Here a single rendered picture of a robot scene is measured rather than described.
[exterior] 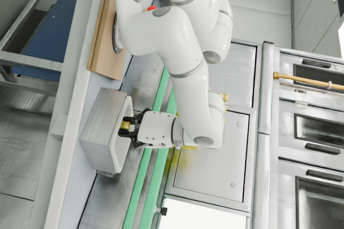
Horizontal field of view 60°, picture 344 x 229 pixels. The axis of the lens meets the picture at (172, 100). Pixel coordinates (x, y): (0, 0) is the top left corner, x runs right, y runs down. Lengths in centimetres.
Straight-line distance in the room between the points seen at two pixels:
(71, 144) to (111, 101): 16
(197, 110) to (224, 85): 90
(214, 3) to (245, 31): 550
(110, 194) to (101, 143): 28
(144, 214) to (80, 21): 62
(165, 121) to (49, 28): 74
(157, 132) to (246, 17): 586
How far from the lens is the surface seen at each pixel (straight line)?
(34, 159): 138
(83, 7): 88
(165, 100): 109
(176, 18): 57
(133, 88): 109
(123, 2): 63
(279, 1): 724
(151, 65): 116
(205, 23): 75
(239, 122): 139
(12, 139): 146
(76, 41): 87
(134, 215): 103
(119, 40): 87
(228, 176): 128
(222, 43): 82
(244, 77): 159
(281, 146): 143
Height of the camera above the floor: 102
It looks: 4 degrees down
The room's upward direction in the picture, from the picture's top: 102 degrees clockwise
